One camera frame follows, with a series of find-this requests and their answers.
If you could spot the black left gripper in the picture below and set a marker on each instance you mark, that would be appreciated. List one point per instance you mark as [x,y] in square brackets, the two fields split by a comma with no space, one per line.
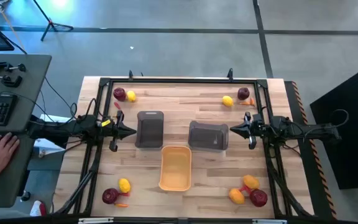
[115,130]

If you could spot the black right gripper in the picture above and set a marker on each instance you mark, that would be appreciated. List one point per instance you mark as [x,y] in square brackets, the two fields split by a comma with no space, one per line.
[255,129]

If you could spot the small orange carrot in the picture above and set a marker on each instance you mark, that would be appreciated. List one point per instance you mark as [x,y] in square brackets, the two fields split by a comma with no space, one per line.
[245,103]
[252,101]
[122,205]

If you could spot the small red chilli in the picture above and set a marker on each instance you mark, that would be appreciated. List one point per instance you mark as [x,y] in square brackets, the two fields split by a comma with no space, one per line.
[117,105]
[245,188]
[125,194]

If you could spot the yellow lemon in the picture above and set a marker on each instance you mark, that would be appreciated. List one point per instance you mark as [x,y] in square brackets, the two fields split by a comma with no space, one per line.
[124,185]
[131,96]
[227,101]

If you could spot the dark grey plastic basket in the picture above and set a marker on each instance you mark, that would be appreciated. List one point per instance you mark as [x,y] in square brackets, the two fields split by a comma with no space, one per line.
[208,137]
[149,130]

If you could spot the dark red apple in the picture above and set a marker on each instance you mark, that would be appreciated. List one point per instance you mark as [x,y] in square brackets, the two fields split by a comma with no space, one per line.
[110,196]
[243,93]
[258,198]
[119,94]

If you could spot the orange citrus fruit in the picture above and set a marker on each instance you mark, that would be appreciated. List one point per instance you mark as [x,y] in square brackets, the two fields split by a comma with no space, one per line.
[236,196]
[251,182]

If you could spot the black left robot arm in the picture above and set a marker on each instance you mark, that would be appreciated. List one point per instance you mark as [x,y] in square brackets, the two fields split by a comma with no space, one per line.
[61,130]

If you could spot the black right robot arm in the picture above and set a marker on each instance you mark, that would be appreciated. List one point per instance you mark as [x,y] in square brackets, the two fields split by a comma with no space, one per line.
[306,130]

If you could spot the yellow plastic basket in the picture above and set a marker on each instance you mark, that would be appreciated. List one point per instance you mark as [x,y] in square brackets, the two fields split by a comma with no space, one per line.
[175,169]

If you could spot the white paper sheet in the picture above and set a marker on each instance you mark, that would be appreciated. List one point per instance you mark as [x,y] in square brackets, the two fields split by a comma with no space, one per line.
[47,148]

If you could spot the grey desk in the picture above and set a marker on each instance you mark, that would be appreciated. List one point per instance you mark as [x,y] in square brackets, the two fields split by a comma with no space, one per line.
[26,93]

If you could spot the black floor mat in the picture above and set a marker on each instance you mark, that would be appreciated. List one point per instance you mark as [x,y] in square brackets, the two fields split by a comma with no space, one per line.
[353,124]

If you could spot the person's red white shoe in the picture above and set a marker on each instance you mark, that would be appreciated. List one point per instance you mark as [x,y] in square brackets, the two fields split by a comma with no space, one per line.
[38,209]

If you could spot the black screw clamp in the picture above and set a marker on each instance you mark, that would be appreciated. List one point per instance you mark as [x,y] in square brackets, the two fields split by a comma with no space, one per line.
[3,67]
[9,81]

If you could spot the person's hand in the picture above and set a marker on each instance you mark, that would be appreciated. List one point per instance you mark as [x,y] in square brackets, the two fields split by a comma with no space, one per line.
[0,154]

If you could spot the black tripod stand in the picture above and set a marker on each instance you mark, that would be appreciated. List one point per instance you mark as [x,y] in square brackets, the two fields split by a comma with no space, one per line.
[51,26]

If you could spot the thin tan rod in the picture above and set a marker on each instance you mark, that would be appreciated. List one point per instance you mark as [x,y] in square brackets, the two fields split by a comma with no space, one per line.
[11,29]

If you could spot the black aluminium table frame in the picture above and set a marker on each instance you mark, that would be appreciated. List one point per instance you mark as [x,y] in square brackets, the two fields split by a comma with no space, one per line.
[182,81]

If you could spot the white table bracket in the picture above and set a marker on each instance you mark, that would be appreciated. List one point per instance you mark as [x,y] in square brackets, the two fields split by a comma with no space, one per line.
[95,220]
[269,221]

